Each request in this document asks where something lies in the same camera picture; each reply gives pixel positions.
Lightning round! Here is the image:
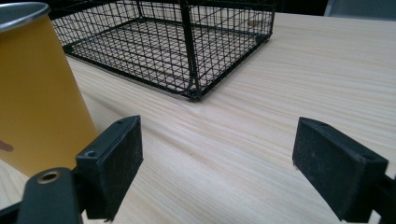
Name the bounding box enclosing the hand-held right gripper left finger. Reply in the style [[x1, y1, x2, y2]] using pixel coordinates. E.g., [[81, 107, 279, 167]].
[[76, 115, 145, 222]]

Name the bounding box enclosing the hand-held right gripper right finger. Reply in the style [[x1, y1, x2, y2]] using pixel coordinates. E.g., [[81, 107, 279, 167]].
[[291, 117, 389, 224]]

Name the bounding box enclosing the yellow cup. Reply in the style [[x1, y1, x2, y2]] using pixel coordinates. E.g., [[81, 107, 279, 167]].
[[0, 2, 100, 177]]

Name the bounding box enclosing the black wire mesh basket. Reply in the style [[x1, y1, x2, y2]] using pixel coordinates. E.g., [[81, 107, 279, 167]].
[[49, 0, 276, 101]]

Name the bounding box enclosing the grey chair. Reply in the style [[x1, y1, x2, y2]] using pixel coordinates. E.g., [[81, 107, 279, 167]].
[[323, 0, 396, 22]]

